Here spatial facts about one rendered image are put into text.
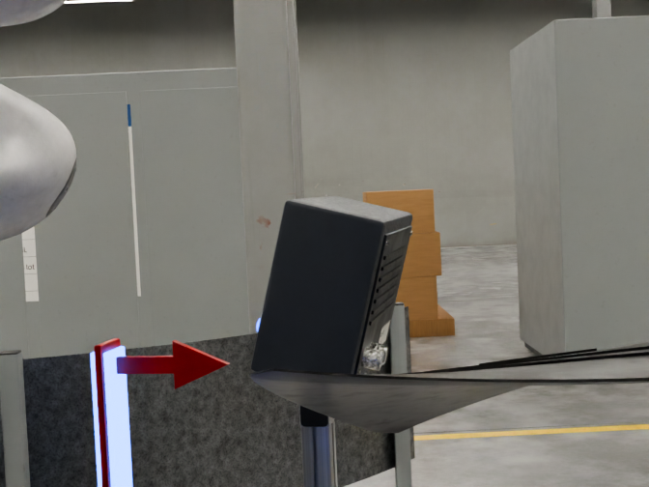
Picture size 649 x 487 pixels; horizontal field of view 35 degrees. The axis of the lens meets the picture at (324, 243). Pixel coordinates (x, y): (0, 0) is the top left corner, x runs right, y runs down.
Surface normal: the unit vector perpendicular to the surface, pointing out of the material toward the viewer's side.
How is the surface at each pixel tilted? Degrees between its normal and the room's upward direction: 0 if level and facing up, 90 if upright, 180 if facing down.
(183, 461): 90
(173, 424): 90
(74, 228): 90
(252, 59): 90
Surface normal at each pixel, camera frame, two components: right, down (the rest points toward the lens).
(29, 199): 0.65, 0.67
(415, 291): -0.02, 0.05
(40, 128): 0.63, -0.57
